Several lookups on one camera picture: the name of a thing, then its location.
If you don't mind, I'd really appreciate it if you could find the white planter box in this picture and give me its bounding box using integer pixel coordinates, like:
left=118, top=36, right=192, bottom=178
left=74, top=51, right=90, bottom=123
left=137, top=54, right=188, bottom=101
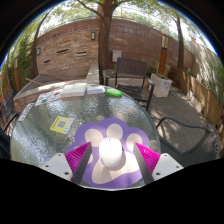
left=186, top=89, right=205, bottom=114
left=150, top=72, right=173, bottom=98

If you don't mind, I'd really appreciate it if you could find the white computer mouse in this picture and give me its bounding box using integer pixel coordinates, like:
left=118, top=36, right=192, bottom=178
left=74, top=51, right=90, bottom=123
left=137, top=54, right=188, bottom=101
left=98, top=136, right=124, bottom=169

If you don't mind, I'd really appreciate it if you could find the colourful picture sheet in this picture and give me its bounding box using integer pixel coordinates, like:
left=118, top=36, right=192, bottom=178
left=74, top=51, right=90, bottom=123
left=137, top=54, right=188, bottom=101
left=34, top=89, right=63, bottom=107

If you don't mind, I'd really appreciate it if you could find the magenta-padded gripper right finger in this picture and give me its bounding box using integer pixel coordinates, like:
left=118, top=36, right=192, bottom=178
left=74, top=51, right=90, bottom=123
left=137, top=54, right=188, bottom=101
left=132, top=142, right=184, bottom=186

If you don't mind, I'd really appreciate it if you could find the yellow square code sticker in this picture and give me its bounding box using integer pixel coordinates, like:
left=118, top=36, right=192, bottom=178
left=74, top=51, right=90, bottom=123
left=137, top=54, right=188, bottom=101
left=49, top=115, right=75, bottom=135

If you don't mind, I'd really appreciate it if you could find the wooden lamp post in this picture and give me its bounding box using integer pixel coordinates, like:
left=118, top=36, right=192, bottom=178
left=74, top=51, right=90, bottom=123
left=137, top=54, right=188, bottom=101
left=158, top=31, right=169, bottom=75
left=13, top=54, right=20, bottom=91

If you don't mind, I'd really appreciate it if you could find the leaning tree trunk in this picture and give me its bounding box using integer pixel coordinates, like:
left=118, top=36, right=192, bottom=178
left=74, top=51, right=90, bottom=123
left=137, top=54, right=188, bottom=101
left=30, top=13, right=51, bottom=79

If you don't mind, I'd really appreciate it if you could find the dark slatted wooden chair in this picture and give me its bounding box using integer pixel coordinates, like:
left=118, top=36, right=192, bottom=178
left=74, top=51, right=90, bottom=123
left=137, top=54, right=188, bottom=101
left=104, top=57, right=157, bottom=112

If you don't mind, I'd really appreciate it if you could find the white number plate sign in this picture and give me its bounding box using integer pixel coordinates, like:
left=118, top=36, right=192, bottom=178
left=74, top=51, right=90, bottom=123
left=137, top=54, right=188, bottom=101
left=17, top=102, right=36, bottom=123

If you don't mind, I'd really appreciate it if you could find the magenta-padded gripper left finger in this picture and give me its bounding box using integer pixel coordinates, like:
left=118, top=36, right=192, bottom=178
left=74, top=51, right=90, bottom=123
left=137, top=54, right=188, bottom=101
left=40, top=142, right=94, bottom=186

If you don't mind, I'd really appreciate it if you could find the black metal armchair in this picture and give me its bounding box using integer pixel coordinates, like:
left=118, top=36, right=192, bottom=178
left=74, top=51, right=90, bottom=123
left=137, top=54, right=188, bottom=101
left=0, top=111, right=19, bottom=159

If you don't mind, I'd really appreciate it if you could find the purple paw-print mouse pad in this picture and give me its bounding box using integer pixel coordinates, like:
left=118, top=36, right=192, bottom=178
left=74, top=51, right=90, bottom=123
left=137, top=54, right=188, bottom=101
left=66, top=117, right=152, bottom=190

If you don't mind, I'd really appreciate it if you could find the small white blue booklet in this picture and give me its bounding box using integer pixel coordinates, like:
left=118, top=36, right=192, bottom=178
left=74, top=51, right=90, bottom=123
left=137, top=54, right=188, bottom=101
left=86, top=84, right=107, bottom=95

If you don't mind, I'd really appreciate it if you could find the slim tree trunk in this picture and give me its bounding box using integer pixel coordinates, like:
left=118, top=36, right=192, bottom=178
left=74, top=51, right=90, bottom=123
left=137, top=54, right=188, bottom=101
left=175, top=16, right=186, bottom=71

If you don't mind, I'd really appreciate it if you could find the grey wall utility box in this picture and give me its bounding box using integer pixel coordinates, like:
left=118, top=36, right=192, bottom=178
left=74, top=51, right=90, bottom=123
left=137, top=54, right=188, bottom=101
left=111, top=49, right=123, bottom=63

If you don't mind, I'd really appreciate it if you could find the black mesh chair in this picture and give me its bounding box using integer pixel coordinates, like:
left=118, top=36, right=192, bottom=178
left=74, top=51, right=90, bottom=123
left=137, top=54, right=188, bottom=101
left=0, top=89, right=16, bottom=116

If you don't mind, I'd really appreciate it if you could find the wooden stick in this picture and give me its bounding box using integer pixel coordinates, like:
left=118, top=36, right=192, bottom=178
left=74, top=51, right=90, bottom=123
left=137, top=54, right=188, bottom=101
left=24, top=77, right=44, bottom=86

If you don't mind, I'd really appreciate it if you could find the white flat book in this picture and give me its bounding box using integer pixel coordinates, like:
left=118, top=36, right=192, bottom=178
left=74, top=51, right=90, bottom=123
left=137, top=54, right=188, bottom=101
left=59, top=82, right=88, bottom=98

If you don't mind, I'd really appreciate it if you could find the small green packet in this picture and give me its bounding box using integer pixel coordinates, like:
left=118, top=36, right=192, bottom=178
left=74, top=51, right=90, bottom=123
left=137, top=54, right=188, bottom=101
left=105, top=87, right=123, bottom=98

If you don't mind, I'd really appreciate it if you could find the black wire armchair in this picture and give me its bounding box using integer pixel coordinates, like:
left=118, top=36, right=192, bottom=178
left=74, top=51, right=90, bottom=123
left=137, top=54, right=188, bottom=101
left=155, top=115, right=224, bottom=159

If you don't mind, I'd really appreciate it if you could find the thick tree trunk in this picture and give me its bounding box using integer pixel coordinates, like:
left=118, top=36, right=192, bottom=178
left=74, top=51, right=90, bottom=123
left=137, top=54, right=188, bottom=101
left=96, top=0, right=115, bottom=71

